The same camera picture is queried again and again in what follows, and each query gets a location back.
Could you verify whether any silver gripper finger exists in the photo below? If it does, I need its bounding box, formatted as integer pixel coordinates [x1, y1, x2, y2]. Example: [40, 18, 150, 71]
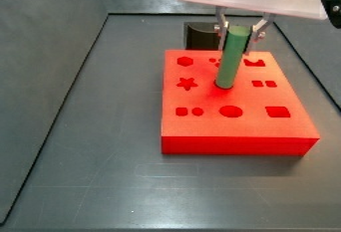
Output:
[243, 13, 275, 55]
[214, 6, 229, 51]

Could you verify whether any dark curved holder block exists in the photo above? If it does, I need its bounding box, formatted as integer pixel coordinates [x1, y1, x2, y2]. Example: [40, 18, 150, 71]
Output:
[183, 22, 219, 51]

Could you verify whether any red shape-sorting block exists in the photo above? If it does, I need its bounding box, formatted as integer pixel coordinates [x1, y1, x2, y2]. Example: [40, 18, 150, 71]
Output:
[162, 50, 319, 155]

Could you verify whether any green round cylinder peg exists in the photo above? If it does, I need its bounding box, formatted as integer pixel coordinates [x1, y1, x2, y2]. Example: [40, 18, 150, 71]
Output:
[215, 26, 250, 89]

